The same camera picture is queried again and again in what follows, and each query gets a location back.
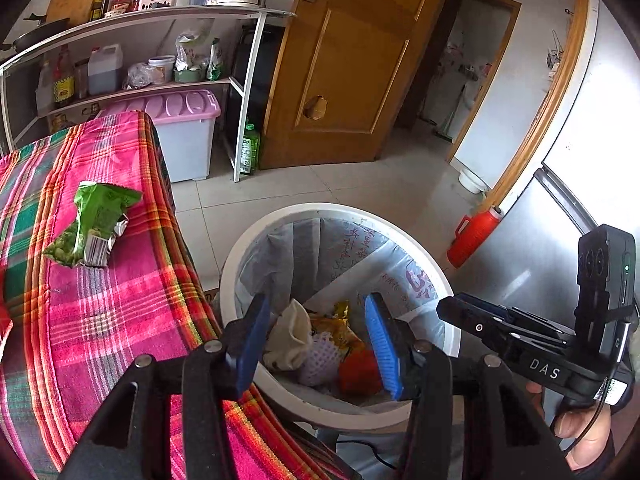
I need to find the red plastic bag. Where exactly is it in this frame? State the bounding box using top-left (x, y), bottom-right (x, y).
top-left (338, 349), bottom-right (383, 398)

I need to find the white paper bag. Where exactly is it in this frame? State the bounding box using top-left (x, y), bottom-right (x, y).
top-left (262, 299), bottom-right (312, 372)

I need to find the white foam fruit net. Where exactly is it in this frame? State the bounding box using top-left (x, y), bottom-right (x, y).
top-left (298, 332), bottom-right (344, 387)

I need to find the green snack bag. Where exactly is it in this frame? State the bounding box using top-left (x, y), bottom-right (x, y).
top-left (43, 181), bottom-right (142, 268)

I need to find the white trash bin with liner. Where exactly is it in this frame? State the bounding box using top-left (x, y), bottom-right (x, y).
top-left (219, 201), bottom-right (462, 432)

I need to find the person's right hand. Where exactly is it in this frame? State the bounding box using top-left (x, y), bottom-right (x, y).
top-left (552, 404), bottom-right (611, 471)

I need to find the red thermos flask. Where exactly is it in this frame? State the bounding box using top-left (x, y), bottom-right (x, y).
top-left (447, 207), bottom-right (502, 269)

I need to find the silver refrigerator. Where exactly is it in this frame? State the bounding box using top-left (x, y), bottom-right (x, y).
top-left (450, 0), bottom-right (639, 326)

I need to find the pink plaid tablecloth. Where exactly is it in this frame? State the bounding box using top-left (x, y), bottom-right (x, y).
top-left (0, 109), bottom-right (352, 480)

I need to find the green bottle on floor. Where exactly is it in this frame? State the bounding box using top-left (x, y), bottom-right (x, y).
top-left (240, 122), bottom-right (262, 174)

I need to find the pink lidded storage box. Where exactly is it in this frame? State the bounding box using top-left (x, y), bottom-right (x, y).
top-left (98, 89), bottom-right (221, 183)

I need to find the wooden door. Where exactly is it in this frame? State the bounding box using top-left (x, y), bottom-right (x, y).
top-left (259, 0), bottom-right (444, 169)

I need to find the white lidded tub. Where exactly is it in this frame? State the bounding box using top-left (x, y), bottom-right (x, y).
top-left (148, 55), bottom-right (176, 84)

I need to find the white metal shelf rack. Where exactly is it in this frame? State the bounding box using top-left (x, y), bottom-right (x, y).
top-left (0, 4), bottom-right (296, 183)

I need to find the yellow label oil bottle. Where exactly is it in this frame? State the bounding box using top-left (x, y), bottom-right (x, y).
top-left (53, 46), bottom-right (75, 108)

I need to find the white oil jug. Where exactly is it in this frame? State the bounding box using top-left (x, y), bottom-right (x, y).
top-left (88, 44), bottom-right (124, 96)

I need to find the black frying pan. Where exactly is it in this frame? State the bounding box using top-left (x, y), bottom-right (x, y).
top-left (1, 18), bottom-right (70, 53)

